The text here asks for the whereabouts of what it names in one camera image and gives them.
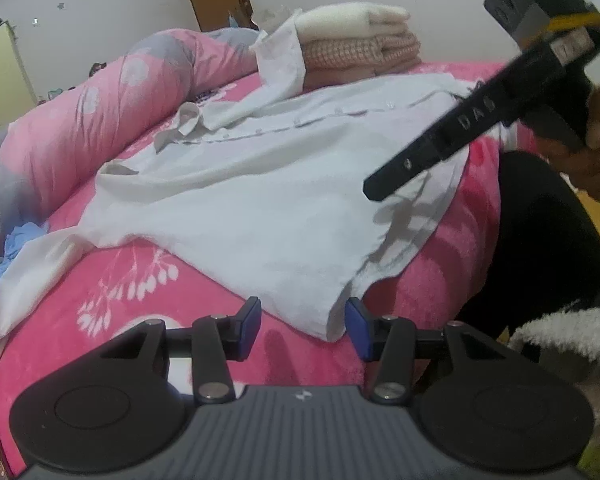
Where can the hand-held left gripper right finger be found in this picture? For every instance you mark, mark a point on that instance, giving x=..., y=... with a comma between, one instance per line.
x=355, y=330

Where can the person's white fleece jacket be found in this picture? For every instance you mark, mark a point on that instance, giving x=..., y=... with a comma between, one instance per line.
x=570, y=335

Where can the pink grey floral duvet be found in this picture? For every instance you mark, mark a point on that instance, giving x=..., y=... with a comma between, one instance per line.
x=80, y=110

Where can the pink floral bed blanket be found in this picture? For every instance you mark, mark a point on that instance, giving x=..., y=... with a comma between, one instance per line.
x=55, y=365

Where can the pale yellow wardrobe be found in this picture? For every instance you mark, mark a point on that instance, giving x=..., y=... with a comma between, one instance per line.
x=2, y=75

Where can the person's black pants leg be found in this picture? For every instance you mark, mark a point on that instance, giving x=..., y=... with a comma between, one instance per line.
x=540, y=240

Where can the pink checked folded cloth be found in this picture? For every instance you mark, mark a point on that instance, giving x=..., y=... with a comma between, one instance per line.
x=350, y=50

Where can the blue crumpled cloth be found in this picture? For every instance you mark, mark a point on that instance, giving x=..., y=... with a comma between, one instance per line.
x=20, y=240

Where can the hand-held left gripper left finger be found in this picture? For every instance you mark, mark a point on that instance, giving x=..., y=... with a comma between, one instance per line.
x=250, y=330

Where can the beige folded cloth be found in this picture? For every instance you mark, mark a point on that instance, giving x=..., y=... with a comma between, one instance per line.
x=340, y=77

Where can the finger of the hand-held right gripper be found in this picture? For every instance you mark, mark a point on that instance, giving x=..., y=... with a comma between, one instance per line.
x=405, y=170

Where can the white shirt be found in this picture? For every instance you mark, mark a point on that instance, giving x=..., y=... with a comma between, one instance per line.
x=260, y=195

